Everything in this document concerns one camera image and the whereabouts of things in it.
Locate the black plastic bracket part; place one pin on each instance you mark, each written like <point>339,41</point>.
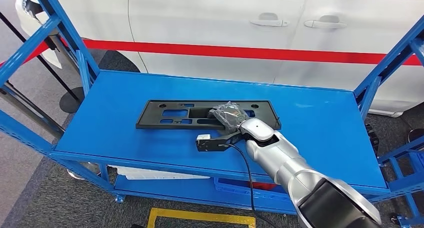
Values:
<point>152,117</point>

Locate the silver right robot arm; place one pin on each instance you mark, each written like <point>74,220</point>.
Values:
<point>281,160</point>

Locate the long red barrier belt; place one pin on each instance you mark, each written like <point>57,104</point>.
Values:
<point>232,51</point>

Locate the pale wrist camera on bracket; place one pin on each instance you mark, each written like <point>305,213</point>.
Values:
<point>203,137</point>

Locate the red item in bin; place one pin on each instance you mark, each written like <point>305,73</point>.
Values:
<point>265,186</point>

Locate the black ribbed object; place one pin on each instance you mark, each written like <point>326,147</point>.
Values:
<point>372,140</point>

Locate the white car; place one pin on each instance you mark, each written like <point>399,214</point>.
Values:
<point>198,21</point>

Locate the short red barrier belt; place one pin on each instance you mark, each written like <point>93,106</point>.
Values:
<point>33,52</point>

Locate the white plastic bin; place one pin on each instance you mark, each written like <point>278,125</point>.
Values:
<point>149,173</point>

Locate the blue plastic bin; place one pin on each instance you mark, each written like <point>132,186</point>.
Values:
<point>232,186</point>

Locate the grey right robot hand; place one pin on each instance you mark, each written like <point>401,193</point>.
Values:
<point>228,115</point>

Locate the blue metal shelf rack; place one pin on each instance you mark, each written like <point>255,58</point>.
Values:
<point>132,127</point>
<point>405,183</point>

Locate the dark round stanchion base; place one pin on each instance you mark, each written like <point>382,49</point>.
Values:
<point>417,135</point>

